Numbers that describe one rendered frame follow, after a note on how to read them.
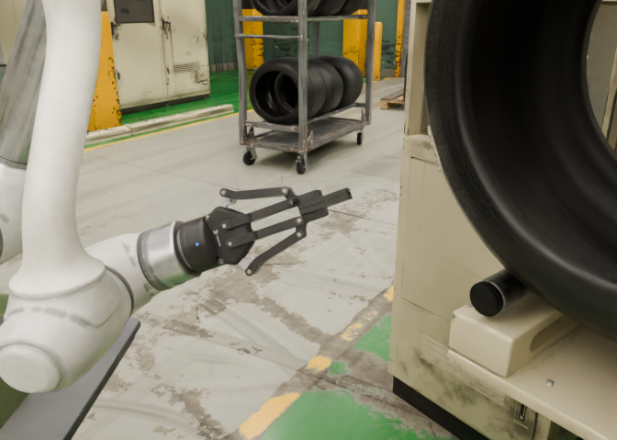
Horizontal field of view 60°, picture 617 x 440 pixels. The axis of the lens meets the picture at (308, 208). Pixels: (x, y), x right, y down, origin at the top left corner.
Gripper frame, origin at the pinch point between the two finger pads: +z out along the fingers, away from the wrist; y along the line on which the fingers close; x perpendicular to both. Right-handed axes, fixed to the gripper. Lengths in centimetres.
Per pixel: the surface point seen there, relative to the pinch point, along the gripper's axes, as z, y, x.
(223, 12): -233, -491, -966
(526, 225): 22.0, 10.4, 7.0
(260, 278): -72, 14, -180
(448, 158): 16.7, 0.1, 3.2
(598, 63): 56, -12, -52
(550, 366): 20.6, 29.6, -3.2
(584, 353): 25.8, 30.3, -7.1
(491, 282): 16.8, 16.3, 1.6
